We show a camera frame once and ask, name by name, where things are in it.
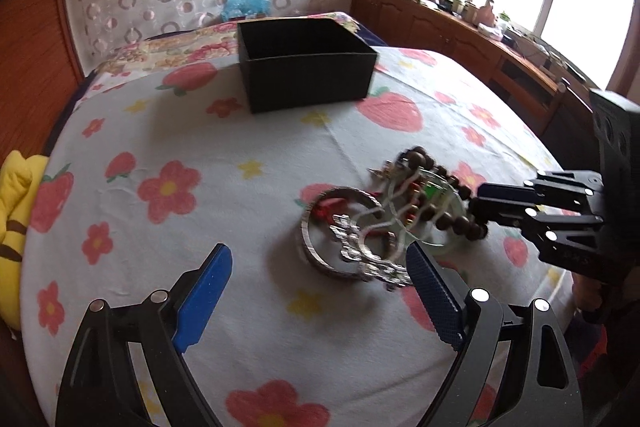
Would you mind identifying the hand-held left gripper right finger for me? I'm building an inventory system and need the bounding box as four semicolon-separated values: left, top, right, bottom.
406;242;586;427

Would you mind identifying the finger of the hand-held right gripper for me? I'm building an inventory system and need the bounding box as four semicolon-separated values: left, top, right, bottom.
475;171;607;214
469;196;606;279

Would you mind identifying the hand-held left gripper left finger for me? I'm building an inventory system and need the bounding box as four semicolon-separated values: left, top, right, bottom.
55;243;234;427

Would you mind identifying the brown wooden bead bracelet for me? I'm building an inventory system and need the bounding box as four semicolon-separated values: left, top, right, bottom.
392;147;489;241

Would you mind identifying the green jade bangle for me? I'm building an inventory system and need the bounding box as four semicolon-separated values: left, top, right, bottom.
382;166;472;254

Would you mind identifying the silver chain bracelet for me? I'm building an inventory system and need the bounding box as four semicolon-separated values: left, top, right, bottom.
332;214;414;292

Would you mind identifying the silver bangle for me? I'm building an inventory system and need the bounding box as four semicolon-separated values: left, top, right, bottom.
300;187;387;281

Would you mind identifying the red string bracelet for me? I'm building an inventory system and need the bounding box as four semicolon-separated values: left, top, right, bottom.
312;201;397;242

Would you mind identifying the black cardboard box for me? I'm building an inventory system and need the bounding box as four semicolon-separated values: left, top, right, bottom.
236;18;378;114

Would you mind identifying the person's right hand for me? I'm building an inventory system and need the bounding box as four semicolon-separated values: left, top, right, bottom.
572;274;609;324

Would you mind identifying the strawberry print bedsheet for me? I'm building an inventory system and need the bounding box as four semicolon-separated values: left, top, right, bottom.
20;47;576;427

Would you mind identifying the wooden cabinet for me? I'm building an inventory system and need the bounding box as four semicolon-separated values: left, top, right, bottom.
350;0;601;142

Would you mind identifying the pink bottle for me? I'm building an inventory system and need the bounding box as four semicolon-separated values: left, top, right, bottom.
475;0;502;28

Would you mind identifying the yellow plush toy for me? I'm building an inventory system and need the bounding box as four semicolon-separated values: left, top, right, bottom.
0;150;51;333

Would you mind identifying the navy blanket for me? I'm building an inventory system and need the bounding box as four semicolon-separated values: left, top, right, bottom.
357;18;392;48

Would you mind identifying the floral quilt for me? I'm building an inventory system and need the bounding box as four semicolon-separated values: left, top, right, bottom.
95;12;382;74

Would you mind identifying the blue plastic packet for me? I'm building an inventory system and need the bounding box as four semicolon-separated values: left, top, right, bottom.
220;0;272;24

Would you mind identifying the wooden headboard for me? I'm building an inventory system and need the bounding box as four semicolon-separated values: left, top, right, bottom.
0;0;92;158

